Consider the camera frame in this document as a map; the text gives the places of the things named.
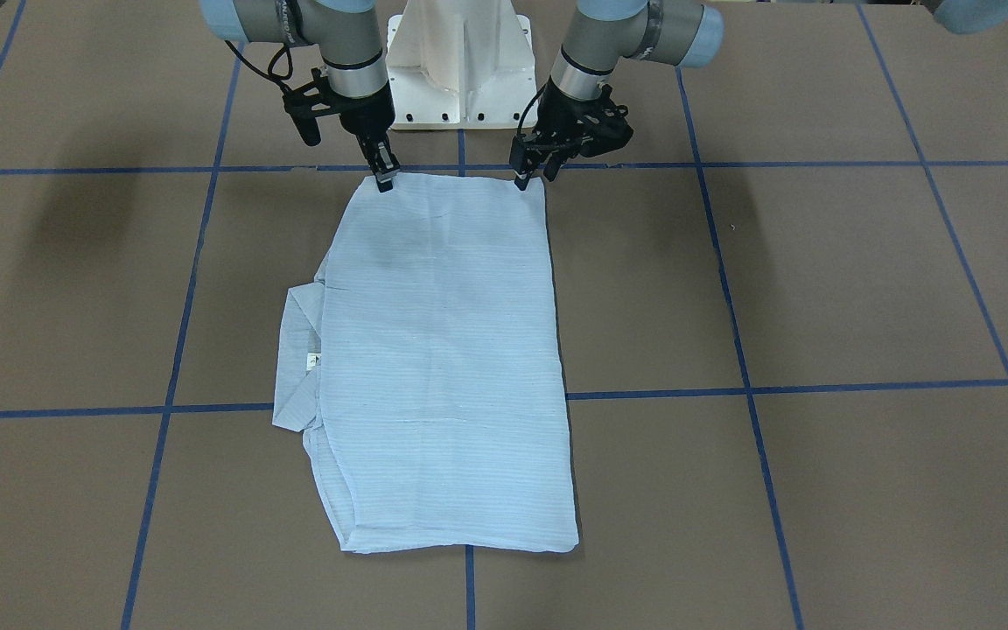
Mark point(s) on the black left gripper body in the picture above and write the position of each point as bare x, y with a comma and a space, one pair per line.
559, 113

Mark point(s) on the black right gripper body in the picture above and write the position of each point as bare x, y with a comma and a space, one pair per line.
368, 117

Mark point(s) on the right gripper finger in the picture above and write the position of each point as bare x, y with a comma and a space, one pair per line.
385, 181

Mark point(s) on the light blue striped shirt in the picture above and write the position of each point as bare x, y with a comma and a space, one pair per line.
422, 368

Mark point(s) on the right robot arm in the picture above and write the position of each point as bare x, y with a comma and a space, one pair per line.
327, 58

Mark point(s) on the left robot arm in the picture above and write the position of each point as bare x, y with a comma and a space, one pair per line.
601, 33

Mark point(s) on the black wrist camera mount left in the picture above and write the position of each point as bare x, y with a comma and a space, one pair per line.
604, 125

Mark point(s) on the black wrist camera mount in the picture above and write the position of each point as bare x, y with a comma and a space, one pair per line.
311, 101
604, 125

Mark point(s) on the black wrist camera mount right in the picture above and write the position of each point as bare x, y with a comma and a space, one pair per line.
311, 101

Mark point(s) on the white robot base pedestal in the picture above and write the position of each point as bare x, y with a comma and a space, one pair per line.
460, 65

